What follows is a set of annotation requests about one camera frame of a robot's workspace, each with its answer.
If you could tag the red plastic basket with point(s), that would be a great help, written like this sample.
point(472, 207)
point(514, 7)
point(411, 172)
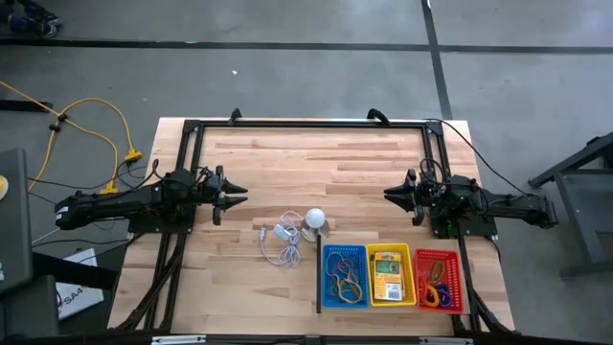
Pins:
point(457, 278)

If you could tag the red rubber band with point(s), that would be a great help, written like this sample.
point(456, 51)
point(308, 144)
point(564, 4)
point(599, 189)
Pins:
point(341, 268)

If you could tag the black flat floor bar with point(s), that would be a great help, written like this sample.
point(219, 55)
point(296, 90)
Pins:
point(24, 105)

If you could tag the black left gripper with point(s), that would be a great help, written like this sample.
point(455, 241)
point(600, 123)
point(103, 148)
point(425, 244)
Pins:
point(208, 189)

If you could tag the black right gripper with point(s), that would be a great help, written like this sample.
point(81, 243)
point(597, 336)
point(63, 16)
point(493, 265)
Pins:
point(426, 191)

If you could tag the silver metal bracket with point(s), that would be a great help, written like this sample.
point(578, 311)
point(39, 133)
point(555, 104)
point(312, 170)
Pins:
point(178, 339)
point(445, 340)

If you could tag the round yellow sticker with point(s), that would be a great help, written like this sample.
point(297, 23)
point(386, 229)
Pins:
point(3, 188)

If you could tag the white light bulb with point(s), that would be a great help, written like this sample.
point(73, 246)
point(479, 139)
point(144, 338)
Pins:
point(316, 217)

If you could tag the yellow plastic basket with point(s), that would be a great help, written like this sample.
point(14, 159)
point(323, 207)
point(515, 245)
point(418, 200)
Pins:
point(409, 273)

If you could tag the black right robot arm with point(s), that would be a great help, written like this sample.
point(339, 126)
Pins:
point(503, 206)

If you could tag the white printed box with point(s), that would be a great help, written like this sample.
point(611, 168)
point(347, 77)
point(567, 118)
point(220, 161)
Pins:
point(79, 292)

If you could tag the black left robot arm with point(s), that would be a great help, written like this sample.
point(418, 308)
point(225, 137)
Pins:
point(120, 201)

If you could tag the dark grey block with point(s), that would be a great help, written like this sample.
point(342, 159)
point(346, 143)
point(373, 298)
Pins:
point(29, 306)

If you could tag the blue plastic basket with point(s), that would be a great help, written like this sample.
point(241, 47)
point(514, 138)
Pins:
point(326, 287)

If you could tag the dark grey case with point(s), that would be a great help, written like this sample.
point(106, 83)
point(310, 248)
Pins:
point(14, 225)

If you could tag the brown rubber band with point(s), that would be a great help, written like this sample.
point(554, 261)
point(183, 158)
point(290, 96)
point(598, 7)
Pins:
point(330, 287)

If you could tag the black metal cart frame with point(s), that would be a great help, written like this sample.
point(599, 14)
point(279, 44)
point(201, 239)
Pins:
point(584, 215)

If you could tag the black metal table frame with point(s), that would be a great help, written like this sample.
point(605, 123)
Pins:
point(287, 124)

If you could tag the large tan rubber band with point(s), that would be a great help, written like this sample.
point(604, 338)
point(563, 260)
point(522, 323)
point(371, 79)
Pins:
point(341, 297)

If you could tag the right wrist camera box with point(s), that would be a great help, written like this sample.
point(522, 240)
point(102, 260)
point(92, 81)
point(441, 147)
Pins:
point(418, 218)

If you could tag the green rubber band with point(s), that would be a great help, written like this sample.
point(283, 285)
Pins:
point(352, 282)

